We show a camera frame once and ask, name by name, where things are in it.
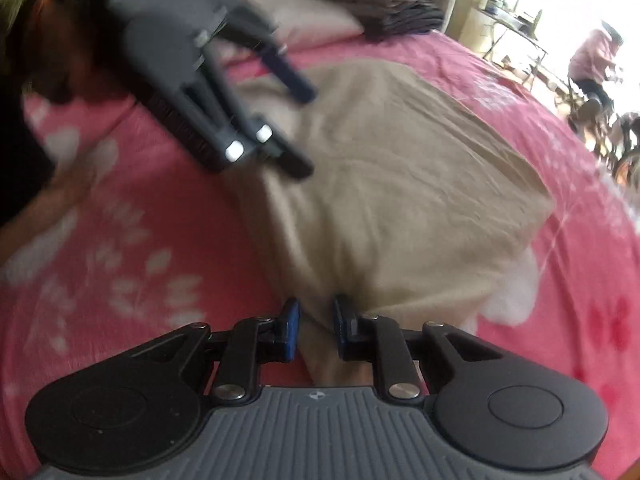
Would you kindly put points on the person's left hand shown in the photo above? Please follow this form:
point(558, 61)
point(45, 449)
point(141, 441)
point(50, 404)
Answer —
point(75, 50)

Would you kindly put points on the pink floral blanket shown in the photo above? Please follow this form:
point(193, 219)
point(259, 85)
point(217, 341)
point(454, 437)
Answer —
point(125, 260)

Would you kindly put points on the beige pants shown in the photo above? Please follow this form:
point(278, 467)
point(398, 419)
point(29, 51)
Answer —
point(400, 185)

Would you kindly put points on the folding table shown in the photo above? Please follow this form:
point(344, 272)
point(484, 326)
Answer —
point(515, 25)

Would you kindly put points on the black wheelchair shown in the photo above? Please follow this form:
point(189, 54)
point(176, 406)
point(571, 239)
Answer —
point(627, 150)

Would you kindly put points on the beige curtain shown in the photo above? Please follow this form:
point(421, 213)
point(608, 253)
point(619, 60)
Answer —
point(462, 0)

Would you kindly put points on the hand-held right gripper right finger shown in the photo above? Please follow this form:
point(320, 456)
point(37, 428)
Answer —
point(342, 327)

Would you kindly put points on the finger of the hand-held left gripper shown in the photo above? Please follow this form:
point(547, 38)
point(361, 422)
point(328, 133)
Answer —
point(250, 142)
point(287, 70)

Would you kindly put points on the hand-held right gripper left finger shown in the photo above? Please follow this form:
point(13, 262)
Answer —
point(291, 330)

